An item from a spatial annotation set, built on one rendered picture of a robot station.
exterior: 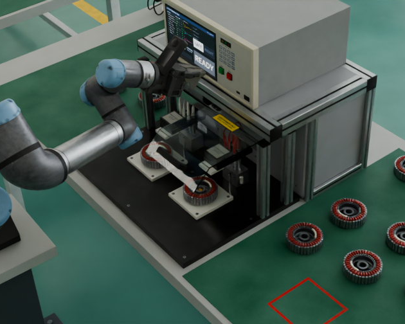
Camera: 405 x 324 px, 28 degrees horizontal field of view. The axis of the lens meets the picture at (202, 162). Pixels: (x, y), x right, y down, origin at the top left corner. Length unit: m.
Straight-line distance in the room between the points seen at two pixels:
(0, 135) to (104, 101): 0.41
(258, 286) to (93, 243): 1.39
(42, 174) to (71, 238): 1.71
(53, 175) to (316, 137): 0.88
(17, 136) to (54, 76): 1.39
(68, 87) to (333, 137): 1.16
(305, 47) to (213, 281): 0.74
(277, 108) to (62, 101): 1.05
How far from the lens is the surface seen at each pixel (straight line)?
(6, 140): 1.93
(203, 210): 2.54
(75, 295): 3.41
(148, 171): 2.70
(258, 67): 2.32
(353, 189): 2.68
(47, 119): 3.07
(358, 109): 2.60
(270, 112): 2.38
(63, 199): 3.86
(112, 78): 2.15
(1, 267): 2.52
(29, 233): 2.60
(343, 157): 2.67
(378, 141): 2.90
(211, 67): 2.48
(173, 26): 2.58
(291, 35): 2.37
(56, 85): 3.25
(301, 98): 2.44
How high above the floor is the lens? 2.49
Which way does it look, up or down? 39 degrees down
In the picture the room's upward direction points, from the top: 3 degrees counter-clockwise
